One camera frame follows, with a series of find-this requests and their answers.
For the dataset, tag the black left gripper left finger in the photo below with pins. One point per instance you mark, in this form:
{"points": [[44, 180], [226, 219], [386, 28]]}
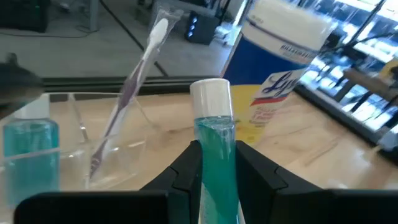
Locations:
{"points": [[183, 186]]}

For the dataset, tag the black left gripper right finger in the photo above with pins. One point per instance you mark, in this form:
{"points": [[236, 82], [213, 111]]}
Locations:
{"points": [[258, 186]]}

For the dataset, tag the teal mouthwash bottle white cap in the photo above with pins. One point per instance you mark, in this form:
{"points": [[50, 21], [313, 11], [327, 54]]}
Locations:
{"points": [[217, 149], [31, 149]]}

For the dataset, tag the purple toothbrush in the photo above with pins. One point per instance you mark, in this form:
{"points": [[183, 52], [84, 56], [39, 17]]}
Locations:
{"points": [[130, 87]]}

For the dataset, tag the clear acrylic organizer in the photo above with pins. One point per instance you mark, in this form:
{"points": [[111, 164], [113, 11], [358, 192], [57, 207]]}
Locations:
{"points": [[118, 168]]}

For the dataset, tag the Lysol disinfecting wipes canister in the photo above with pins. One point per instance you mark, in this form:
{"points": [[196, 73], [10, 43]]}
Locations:
{"points": [[258, 62]]}

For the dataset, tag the black computer with blue lights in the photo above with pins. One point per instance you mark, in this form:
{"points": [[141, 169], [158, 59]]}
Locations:
{"points": [[205, 31]]}

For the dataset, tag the black cabinet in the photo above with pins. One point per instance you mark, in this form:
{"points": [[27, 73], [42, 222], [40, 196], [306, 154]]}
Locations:
{"points": [[25, 15]]}

